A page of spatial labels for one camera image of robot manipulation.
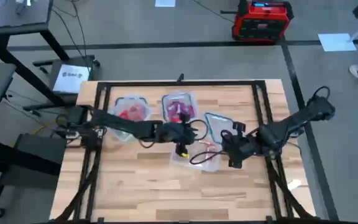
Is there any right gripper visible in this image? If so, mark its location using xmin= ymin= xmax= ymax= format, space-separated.
xmin=221 ymin=121 xmax=262 ymax=169

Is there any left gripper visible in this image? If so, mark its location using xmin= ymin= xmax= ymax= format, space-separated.
xmin=162 ymin=112 xmax=199 ymax=159

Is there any purple candy pack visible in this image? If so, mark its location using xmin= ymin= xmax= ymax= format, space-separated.
xmin=167 ymin=101 xmax=186 ymax=118
xmin=181 ymin=102 xmax=196 ymax=121

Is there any clear container with blue rim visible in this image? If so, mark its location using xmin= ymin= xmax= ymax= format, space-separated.
xmin=162 ymin=92 xmax=198 ymax=124

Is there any white sticker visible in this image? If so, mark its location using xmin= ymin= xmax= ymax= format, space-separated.
xmin=287 ymin=178 xmax=303 ymax=192

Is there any red portable power station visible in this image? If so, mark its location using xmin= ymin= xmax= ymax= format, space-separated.
xmin=231 ymin=0 xmax=295 ymax=44

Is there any white printed paper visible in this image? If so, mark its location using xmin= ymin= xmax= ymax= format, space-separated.
xmin=53 ymin=63 xmax=92 ymax=95

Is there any white paper sheet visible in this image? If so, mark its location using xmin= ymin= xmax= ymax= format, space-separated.
xmin=318 ymin=33 xmax=358 ymax=53
xmin=155 ymin=0 xmax=177 ymax=8

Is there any person's white shoe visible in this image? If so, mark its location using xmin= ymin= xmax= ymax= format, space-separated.
xmin=348 ymin=63 xmax=358 ymax=80

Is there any dark grey box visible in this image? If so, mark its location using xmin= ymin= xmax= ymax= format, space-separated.
xmin=1 ymin=133 xmax=68 ymax=187

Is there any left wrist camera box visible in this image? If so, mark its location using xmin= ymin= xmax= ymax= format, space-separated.
xmin=169 ymin=124 xmax=189 ymax=142

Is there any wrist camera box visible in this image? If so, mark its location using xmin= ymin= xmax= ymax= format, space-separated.
xmin=228 ymin=136 xmax=250 ymax=155
xmin=169 ymin=124 xmax=189 ymax=142

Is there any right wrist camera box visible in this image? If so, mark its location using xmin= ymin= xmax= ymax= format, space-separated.
xmin=228 ymin=136 xmax=250 ymax=155

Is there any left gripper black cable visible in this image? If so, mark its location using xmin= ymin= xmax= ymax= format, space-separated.
xmin=138 ymin=119 xmax=210 ymax=149

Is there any yellow cable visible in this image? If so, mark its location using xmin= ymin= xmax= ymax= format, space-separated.
xmin=31 ymin=116 xmax=67 ymax=136

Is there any black floor cable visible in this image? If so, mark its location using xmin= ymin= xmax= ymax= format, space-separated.
xmin=51 ymin=0 xmax=88 ymax=74

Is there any black table leg frame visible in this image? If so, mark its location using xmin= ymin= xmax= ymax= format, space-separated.
xmin=0 ymin=135 xmax=63 ymax=215

